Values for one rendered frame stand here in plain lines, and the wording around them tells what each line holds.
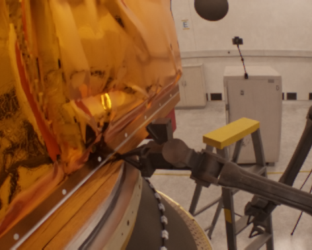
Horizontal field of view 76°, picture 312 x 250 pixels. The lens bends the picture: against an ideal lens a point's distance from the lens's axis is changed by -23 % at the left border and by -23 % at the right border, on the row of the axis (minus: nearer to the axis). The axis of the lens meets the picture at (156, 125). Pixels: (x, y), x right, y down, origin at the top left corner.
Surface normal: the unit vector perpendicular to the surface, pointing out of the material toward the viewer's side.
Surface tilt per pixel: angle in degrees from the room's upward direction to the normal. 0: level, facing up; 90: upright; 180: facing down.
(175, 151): 51
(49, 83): 96
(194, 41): 90
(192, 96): 90
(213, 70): 90
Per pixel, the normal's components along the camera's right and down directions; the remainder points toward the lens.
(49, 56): 0.54, 0.23
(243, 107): -0.30, 0.35
